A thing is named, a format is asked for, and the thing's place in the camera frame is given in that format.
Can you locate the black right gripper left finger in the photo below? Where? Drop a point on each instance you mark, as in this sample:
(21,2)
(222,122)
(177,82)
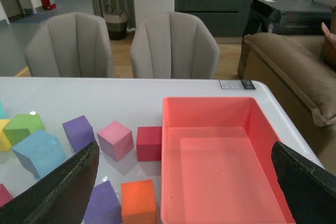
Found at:
(60,197)

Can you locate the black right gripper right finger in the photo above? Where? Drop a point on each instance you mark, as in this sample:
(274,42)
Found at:
(309,190)

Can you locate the purple foam block near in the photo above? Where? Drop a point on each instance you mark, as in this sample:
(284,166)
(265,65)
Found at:
(103,206)

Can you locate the purple foam block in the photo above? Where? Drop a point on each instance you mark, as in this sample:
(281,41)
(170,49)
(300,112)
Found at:
(103,206)
(79,133)

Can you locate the magenta foam block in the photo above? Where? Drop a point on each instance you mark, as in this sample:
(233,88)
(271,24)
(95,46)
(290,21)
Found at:
(5,195)

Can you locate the purple foam block far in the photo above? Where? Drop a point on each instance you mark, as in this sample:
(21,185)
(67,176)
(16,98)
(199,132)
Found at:
(79,133)

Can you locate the orange foam block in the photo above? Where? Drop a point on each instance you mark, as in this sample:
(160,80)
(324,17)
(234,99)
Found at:
(138,203)

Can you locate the yellow foam block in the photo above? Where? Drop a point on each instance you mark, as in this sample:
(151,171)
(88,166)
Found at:
(5,144)

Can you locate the pink foam block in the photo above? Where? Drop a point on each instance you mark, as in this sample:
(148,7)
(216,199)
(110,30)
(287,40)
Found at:
(116,140)

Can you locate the green foam block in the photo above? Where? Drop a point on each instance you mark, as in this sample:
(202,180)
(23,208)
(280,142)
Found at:
(22,126)

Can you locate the red plastic bin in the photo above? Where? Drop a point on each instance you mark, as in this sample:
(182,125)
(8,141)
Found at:
(216,163)

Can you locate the teal plastic bin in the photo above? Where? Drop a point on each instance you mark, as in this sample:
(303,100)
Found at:
(3,114)

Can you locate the red foam block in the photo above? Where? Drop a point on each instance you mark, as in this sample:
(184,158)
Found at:
(149,143)

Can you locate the brown sofa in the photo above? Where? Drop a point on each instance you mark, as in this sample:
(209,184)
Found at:
(295,70)

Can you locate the label sticker on table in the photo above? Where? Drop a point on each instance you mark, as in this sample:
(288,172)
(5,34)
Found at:
(237,84)

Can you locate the pink cushion on sofa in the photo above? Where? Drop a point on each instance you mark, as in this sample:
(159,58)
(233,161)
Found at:
(329,46)

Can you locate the grey chair left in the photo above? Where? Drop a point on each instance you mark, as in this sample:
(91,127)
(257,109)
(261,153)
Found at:
(70,45)

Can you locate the grey chair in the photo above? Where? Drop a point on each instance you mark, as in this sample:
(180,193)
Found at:
(70,45)
(173,45)

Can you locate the black appliance cabinet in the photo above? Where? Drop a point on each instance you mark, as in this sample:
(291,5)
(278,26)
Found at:
(287,17)

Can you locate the grey chair right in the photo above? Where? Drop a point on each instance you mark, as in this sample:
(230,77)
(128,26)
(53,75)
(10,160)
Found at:
(173,45)

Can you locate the woven basket with handles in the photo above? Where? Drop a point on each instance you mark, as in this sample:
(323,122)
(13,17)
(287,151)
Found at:
(117,22)

